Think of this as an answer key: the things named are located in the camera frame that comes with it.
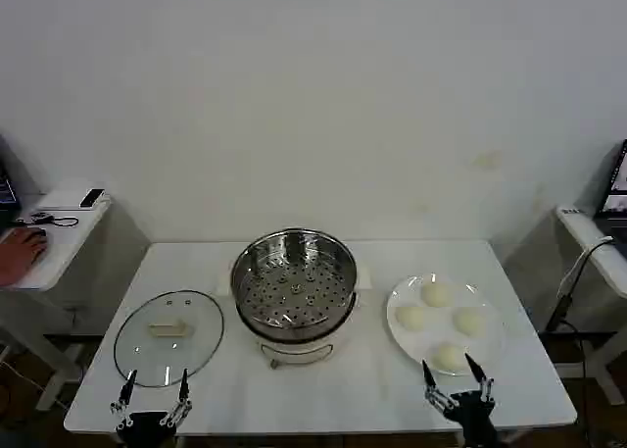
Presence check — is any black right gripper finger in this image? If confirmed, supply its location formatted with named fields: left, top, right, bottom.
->
left=463, top=353, right=496, bottom=411
left=421, top=360, right=459, bottom=421

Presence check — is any perforated steel steamer basket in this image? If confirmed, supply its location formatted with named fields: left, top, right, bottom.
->
left=230, top=227, right=360, bottom=344

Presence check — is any white side desk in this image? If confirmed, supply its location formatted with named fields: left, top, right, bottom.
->
left=0, top=176, right=113, bottom=412
left=555, top=204, right=627, bottom=406

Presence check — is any round glass lid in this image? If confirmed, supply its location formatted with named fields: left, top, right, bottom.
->
left=113, top=288, right=226, bottom=389

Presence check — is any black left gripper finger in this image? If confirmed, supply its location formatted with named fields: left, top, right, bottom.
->
left=160, top=368, right=194, bottom=429
left=110, top=369, right=139, bottom=431

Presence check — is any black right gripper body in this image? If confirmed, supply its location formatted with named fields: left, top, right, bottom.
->
left=447, top=390, right=499, bottom=448

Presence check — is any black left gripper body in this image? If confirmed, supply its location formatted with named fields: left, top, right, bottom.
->
left=116, top=410, right=178, bottom=448

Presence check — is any white electric cooker base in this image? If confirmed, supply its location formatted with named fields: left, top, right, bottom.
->
left=215, top=260, right=375, bottom=372

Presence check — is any black laptop with bright windows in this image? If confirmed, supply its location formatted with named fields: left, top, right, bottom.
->
left=592, top=138, right=627, bottom=246

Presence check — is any white and black power cable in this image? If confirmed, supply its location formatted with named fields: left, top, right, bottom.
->
left=545, top=236, right=615, bottom=332

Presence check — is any white round plate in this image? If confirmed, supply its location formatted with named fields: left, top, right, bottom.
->
left=385, top=273, right=507, bottom=377

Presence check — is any person's hand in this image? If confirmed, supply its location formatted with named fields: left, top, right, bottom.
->
left=0, top=225, right=50, bottom=288

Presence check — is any black laptop with dark screen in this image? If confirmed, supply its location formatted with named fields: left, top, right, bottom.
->
left=0, top=133, right=24, bottom=229

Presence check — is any black cable with plug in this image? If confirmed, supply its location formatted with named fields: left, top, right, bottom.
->
left=13, top=211, right=80, bottom=229

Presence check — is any small black and white device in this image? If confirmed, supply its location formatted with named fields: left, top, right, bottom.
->
left=78, top=187, right=107, bottom=210

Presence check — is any white steamed bun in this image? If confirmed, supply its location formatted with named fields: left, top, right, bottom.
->
left=452, top=307, right=487, bottom=336
left=433, top=342, right=467, bottom=373
left=421, top=281, right=453, bottom=309
left=395, top=304, right=427, bottom=331

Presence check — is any flat white box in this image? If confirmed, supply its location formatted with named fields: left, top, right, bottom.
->
left=35, top=188, right=110, bottom=213

